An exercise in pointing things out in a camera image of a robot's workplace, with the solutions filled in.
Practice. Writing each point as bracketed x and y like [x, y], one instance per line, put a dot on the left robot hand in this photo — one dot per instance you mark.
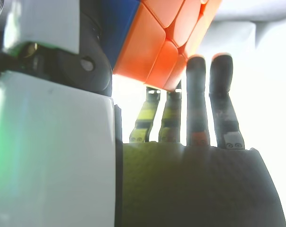
[62, 153]

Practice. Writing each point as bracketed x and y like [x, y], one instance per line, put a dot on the colourful puzzle cube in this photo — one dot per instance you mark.
[152, 47]

